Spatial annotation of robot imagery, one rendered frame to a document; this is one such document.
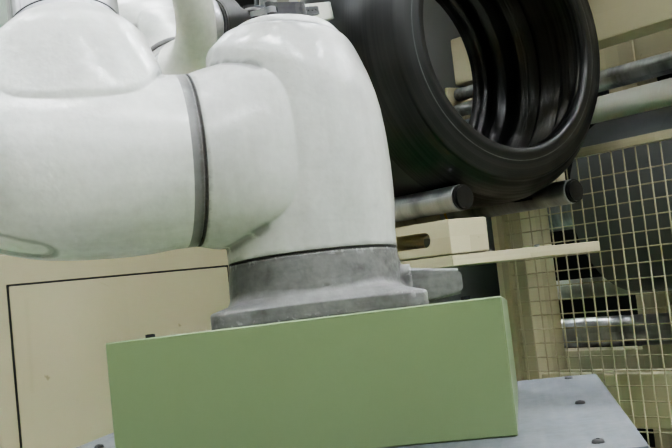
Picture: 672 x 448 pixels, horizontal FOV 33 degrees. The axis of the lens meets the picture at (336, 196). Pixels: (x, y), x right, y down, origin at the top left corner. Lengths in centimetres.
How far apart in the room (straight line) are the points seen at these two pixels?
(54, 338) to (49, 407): 13
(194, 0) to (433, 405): 82
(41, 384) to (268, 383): 134
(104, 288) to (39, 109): 132
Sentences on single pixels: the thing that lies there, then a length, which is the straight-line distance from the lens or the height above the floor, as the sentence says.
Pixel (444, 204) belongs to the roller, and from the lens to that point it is 191.
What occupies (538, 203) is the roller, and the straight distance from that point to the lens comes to 214.
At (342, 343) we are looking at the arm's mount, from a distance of 85.
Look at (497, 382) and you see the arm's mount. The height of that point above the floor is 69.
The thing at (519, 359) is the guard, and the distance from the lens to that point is 250.
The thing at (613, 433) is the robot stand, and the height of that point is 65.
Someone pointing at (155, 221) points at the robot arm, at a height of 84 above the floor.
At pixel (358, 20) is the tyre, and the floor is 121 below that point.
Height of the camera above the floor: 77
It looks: 5 degrees up
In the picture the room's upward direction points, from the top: 6 degrees counter-clockwise
